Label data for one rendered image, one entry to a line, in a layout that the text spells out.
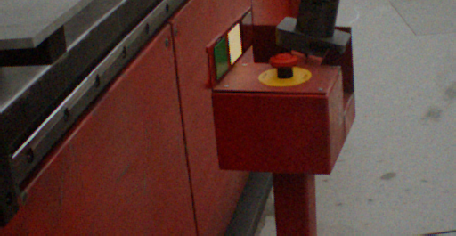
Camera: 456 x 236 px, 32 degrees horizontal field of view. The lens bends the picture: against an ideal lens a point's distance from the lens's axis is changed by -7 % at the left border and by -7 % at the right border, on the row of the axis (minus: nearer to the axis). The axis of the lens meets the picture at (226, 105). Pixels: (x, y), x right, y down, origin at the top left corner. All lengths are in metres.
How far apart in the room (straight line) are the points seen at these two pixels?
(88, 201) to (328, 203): 1.39
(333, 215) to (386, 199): 0.18
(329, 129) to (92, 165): 0.32
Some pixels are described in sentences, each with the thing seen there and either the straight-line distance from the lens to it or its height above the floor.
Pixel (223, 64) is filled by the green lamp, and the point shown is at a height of 0.80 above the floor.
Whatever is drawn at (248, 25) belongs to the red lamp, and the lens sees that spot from 1.27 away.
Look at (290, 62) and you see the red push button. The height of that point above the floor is 0.81.
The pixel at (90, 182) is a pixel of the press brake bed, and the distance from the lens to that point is 1.14.
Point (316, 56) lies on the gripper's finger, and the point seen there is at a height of 0.79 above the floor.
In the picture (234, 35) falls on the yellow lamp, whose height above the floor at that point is 0.82.
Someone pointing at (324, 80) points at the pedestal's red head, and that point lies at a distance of 1.14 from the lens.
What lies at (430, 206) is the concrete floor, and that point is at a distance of 2.41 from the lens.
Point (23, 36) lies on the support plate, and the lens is 0.69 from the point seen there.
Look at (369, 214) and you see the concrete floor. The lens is 2.38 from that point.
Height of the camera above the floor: 1.18
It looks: 22 degrees down
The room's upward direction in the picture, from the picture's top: 6 degrees counter-clockwise
